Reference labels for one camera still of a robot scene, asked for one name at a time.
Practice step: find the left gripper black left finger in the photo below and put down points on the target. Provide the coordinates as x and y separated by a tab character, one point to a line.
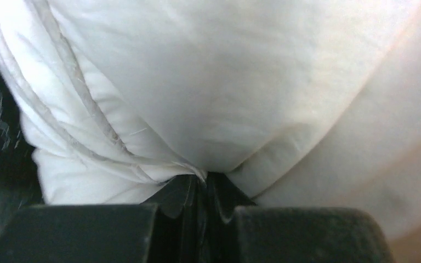
161	229

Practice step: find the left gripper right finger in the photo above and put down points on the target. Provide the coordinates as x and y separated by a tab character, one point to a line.
241	231

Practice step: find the white pillow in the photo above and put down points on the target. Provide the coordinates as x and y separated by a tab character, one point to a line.
300	103

